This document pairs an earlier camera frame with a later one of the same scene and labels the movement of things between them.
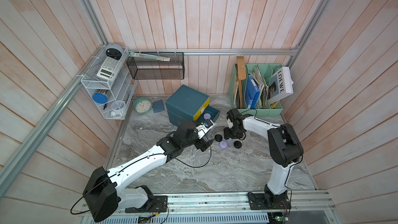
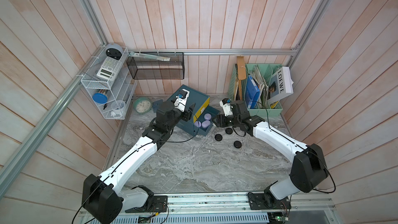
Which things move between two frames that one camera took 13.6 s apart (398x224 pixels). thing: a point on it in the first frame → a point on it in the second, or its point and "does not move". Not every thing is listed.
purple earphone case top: (207, 116) does not move
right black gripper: (226, 134) → (221, 119)
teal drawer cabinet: (183, 104) does not move
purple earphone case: (223, 144) → (197, 123)
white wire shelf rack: (110, 87) does not move
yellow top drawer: (205, 105) does not move
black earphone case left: (218, 137) does not move
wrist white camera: (204, 128) → (180, 102)
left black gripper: (201, 141) → (187, 114)
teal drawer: (214, 113) does not move
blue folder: (253, 91) does not move
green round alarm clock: (142, 105) does not move
